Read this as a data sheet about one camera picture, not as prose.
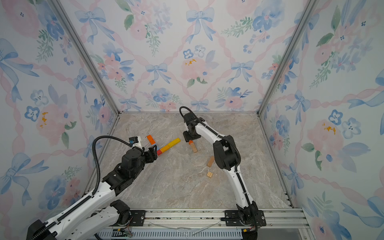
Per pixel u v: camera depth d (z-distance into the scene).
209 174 0.88
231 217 0.74
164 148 0.98
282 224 0.73
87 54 0.86
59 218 0.42
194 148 1.00
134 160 0.58
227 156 0.61
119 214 0.62
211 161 0.93
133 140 0.66
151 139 1.03
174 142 1.02
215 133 0.66
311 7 0.69
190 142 0.96
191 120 0.80
